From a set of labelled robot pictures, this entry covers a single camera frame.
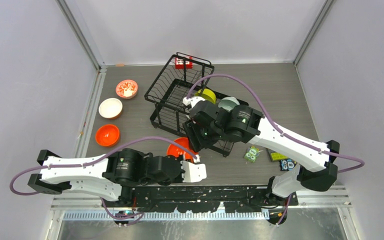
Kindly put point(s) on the red box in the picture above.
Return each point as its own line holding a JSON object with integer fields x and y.
{"x": 183, "y": 63}

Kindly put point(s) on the blue owl card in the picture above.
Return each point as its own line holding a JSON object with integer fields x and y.
{"x": 287, "y": 165}

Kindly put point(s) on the green owl toy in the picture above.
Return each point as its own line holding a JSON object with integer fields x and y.
{"x": 252, "y": 154}

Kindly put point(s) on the black wire dish rack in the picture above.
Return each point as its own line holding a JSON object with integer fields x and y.
{"x": 168, "y": 90}

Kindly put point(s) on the yellow-green bowl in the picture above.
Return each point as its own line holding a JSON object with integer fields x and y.
{"x": 207, "y": 94}

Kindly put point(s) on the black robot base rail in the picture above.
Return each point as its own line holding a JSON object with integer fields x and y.
{"x": 197, "y": 199}

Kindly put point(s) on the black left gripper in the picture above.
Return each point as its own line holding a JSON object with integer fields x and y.
{"x": 179, "y": 179}

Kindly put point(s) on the mint textured bowl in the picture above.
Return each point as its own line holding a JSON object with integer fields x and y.
{"x": 228, "y": 103}

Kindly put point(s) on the white bowl red floral pattern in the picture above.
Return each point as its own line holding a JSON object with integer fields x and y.
{"x": 127, "y": 89}

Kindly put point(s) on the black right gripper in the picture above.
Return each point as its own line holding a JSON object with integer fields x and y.
{"x": 196, "y": 142}

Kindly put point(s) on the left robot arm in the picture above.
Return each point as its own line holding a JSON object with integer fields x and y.
{"x": 112, "y": 179}

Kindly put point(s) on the grey building block plate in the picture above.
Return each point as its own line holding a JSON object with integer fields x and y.
{"x": 275, "y": 156}

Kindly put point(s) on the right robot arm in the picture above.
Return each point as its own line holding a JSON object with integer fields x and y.
{"x": 315, "y": 171}

